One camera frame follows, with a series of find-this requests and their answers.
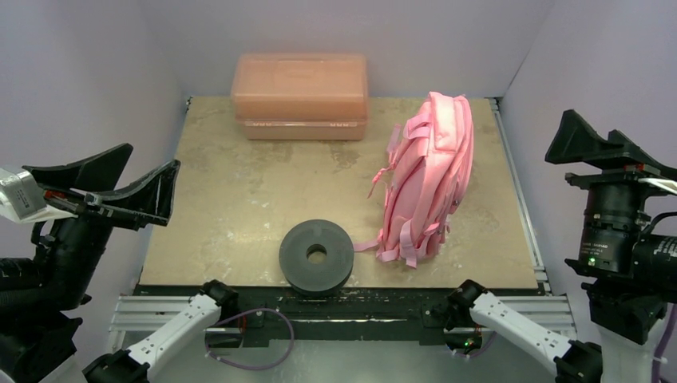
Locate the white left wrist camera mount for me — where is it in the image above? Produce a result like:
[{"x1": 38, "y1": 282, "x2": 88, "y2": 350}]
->
[{"x1": 1, "y1": 167, "x2": 74, "y2": 224}]

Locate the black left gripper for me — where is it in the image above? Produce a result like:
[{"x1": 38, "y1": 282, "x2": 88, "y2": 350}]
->
[{"x1": 24, "y1": 140, "x2": 179, "y2": 307}]

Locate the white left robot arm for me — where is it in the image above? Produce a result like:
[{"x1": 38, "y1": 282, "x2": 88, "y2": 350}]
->
[{"x1": 1, "y1": 144, "x2": 238, "y2": 382}]

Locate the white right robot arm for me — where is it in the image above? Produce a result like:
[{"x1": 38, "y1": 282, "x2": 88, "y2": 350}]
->
[{"x1": 447, "y1": 109, "x2": 676, "y2": 382}]

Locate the aluminium rail base frame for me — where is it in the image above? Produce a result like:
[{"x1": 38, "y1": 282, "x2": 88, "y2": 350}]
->
[{"x1": 109, "y1": 286, "x2": 576, "y2": 353}]

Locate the pink student backpack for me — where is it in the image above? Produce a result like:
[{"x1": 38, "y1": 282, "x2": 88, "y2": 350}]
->
[{"x1": 354, "y1": 92, "x2": 474, "y2": 268}]

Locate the translucent orange plastic box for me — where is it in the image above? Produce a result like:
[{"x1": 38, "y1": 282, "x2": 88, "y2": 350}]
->
[{"x1": 231, "y1": 53, "x2": 369, "y2": 140}]

